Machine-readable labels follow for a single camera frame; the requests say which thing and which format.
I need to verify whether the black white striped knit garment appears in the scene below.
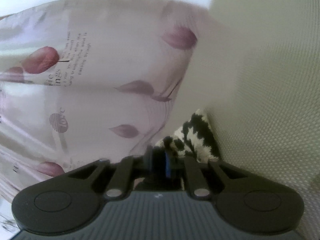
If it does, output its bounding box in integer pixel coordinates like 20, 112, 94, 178
155, 109, 221, 163

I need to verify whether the pink leaf print curtain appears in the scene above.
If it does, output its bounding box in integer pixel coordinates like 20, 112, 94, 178
0, 0, 216, 201

